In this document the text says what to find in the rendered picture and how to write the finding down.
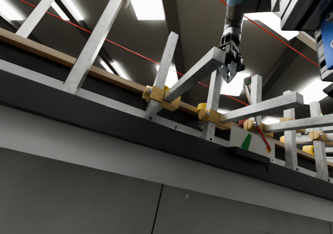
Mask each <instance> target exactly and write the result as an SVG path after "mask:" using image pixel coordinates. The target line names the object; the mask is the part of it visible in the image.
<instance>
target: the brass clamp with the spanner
mask: <svg viewBox="0 0 333 234"><path fill-rule="evenodd" d="M254 121H255V120H251V119H247V120H246V121H245V122H244V128H245V129H246V131H257V132H259V131H258V130H257V128H256V127H254V125H253V122H254ZM259 122H260V121H259ZM264 125H266V124H265V123H262V122H260V126H259V129H260V131H261V132H262V134H263V135H264V137H265V138H268V137H273V132H271V133H267V132H265V131H264Z"/></svg>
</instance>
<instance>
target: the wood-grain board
mask: <svg viewBox="0 0 333 234"><path fill-rule="evenodd" d="M0 41H3V42H6V43H8V44H11V45H13V46H16V47H19V48H21V49H24V50H26V51H29V52H31V53H34V54H37V55H39V56H42V57H44V58H47V59H50V60H52V61H55V62H58V63H60V64H63V65H65V66H68V67H70V68H72V67H73V65H74V63H75V61H76V60H77V59H76V58H73V57H71V56H69V55H66V54H64V53H61V52H59V51H56V50H54V49H51V48H49V47H46V46H44V45H41V44H39V43H37V42H34V41H32V40H29V39H27V38H24V37H22V36H19V35H17V34H14V33H12V32H10V31H7V30H5V29H2V28H0ZM88 75H91V76H93V77H96V78H98V79H101V80H104V81H106V82H109V83H111V84H114V85H116V86H119V87H122V88H124V89H127V90H129V91H132V92H135V93H137V94H140V95H143V92H144V90H145V88H146V87H145V86H143V85H140V84H138V83H135V82H133V81H130V80H128V79H125V78H123V77H120V76H118V75H115V74H113V73H111V72H108V71H106V70H103V69H101V68H98V67H96V66H93V65H92V66H91V68H90V70H89V72H88ZM178 110H181V111H184V112H186V113H189V114H191V115H194V116H196V117H198V115H199V113H198V112H197V107H194V106H192V105H189V104H187V103H184V102H182V101H180V102H179V107H178ZM231 125H234V126H236V127H239V126H238V124H236V123H233V122H231ZM239 128H241V127H239ZM266 139H268V140H271V141H273V142H275V147H277V148H279V149H282V150H285V144H284V143H282V142H280V141H278V140H275V139H273V138H270V137H268V138H266ZM297 156H300V157H302V158H305V159H307V160H310V161H312V162H315V156H314V155H312V154H309V153H307V152H305V151H302V150H300V149H297ZM327 166H328V168H331V169H333V163H332V162H329V161H327Z"/></svg>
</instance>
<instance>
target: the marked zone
mask: <svg viewBox="0 0 333 234"><path fill-rule="evenodd" d="M251 137H252V135H251V134H250V133H249V134H248V135H247V137H246V138H245V140H244V141H243V143H242V145H241V147H242V148H243V149H246V150H248V149H249V145H250V141H251Z"/></svg>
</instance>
